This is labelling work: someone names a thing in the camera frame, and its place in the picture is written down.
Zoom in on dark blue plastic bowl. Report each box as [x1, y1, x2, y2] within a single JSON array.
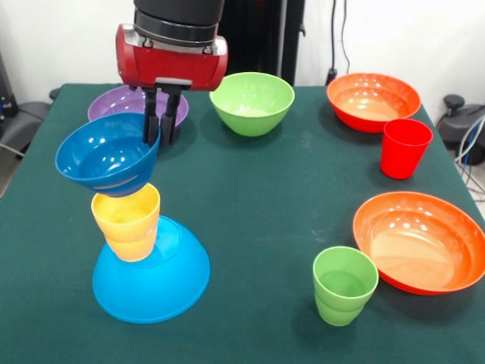
[[55, 112, 162, 198]]

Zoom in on red plastic cup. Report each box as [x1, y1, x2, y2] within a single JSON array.
[[380, 118, 434, 180]]

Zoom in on light blue plastic bowl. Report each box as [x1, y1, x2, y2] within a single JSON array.
[[92, 215, 211, 325]]

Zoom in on orange plastic bowl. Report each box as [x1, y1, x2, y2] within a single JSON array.
[[326, 72, 422, 134], [352, 191, 485, 296]]

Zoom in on black equipment box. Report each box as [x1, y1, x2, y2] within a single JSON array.
[[0, 52, 20, 122]]

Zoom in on black wall cable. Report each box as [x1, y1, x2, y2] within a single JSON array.
[[326, 0, 352, 86]]

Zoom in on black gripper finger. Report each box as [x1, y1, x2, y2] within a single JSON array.
[[142, 87, 162, 147], [161, 89, 183, 146]]

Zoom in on purple plastic bowl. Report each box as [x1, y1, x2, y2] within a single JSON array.
[[87, 85, 189, 133]]

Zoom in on dark green tablecloth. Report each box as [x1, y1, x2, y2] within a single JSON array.
[[0, 83, 485, 364]]

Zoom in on light green plastic bowl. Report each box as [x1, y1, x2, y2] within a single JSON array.
[[208, 71, 296, 138]]

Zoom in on green stepped plastic cup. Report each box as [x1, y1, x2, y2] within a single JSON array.
[[312, 246, 380, 328]]

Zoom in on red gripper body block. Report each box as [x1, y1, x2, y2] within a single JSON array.
[[115, 23, 230, 93]]

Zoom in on yellow stepped plastic cup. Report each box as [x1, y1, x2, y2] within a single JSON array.
[[90, 183, 161, 263]]

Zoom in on blue and white cables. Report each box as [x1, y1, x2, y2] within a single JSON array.
[[456, 115, 485, 194]]

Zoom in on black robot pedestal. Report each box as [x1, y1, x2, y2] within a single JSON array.
[[219, 0, 307, 86]]

